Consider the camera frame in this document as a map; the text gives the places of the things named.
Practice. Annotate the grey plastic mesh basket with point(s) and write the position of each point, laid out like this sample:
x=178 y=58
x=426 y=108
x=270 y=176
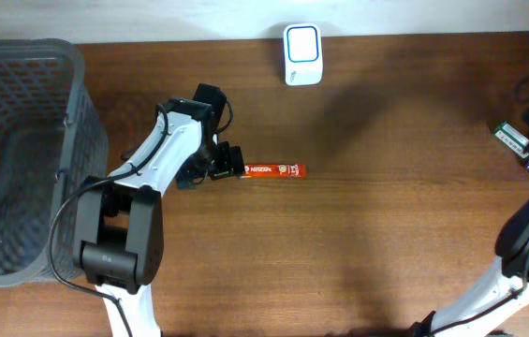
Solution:
x=51 y=140

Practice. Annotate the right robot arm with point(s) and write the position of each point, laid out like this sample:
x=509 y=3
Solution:
x=501 y=292

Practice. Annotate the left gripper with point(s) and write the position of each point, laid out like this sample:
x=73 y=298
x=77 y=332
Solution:
x=226 y=160

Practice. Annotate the red Nescafe stick sachet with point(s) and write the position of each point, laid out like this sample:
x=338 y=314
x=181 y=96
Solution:
x=274 y=171

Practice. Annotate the green Axe Brand box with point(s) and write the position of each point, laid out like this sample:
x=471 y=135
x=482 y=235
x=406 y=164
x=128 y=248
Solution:
x=513 y=139

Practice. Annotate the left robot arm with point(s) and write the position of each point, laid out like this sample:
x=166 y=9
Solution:
x=118 y=241

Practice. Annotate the white barcode scanner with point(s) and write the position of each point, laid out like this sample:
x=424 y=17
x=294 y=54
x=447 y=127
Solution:
x=303 y=57

